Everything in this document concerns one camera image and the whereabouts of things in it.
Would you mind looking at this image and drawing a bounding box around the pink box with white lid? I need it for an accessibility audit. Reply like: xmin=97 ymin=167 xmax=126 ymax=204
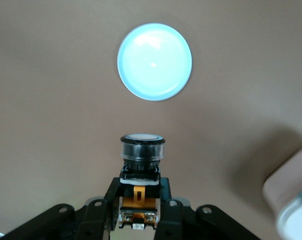
xmin=262 ymin=146 xmax=302 ymax=240

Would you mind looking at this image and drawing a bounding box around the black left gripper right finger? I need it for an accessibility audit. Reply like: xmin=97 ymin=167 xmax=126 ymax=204
xmin=154 ymin=176 xmax=261 ymax=240

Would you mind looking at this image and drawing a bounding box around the light blue round plate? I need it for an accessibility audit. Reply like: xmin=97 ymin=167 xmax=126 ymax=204
xmin=117 ymin=22 xmax=193 ymax=102

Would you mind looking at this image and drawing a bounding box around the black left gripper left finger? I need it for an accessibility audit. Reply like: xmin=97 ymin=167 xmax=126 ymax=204
xmin=0 ymin=176 xmax=122 ymax=240

